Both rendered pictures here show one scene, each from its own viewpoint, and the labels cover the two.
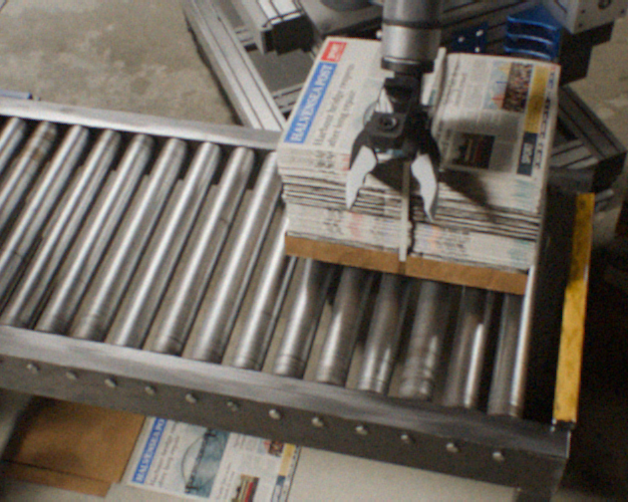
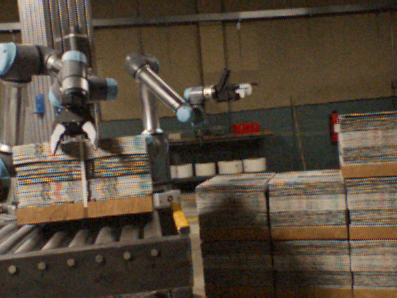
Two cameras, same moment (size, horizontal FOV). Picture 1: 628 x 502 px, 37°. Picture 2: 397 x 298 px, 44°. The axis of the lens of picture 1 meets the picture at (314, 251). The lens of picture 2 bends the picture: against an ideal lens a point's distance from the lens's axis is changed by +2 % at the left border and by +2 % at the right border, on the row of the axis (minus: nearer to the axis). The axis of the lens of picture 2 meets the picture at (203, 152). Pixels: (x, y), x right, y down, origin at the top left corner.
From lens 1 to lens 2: 1.07 m
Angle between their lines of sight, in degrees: 52
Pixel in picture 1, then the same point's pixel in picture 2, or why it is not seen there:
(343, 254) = (52, 212)
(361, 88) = not seen: hidden behind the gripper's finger
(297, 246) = (24, 215)
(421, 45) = (79, 82)
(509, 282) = (143, 204)
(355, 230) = (58, 195)
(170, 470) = not seen: outside the picture
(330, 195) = (42, 172)
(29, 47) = not seen: outside the picture
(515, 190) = (134, 143)
